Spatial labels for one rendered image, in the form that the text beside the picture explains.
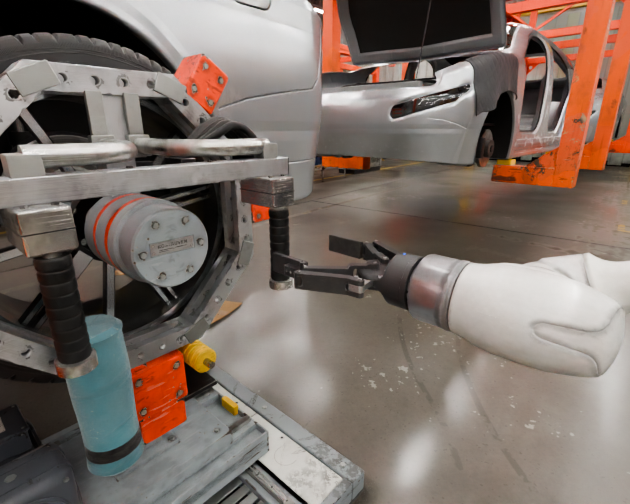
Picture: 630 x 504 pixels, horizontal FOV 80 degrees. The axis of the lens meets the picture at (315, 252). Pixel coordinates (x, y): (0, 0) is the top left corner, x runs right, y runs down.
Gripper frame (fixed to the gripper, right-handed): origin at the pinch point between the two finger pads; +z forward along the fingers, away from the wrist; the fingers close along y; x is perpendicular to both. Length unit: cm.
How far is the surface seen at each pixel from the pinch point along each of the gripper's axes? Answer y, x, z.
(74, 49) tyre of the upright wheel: -19, 32, 36
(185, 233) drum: -14.7, 3.9, 13.2
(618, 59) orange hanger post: 543, 91, 25
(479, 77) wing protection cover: 261, 53, 74
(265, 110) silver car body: 49, 25, 67
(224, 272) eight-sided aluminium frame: 1.8, -11.7, 28.4
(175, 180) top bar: -17.7, 13.0, 8.7
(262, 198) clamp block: -2.5, 8.4, 8.5
